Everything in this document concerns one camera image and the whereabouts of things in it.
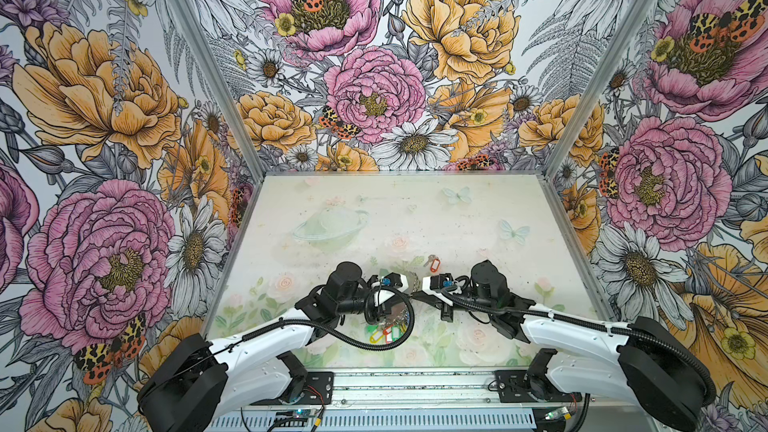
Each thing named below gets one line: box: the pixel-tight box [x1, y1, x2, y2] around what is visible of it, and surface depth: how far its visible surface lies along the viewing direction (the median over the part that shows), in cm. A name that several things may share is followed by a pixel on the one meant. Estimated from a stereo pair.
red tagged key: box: [423, 254, 441, 273], surface depth 99 cm
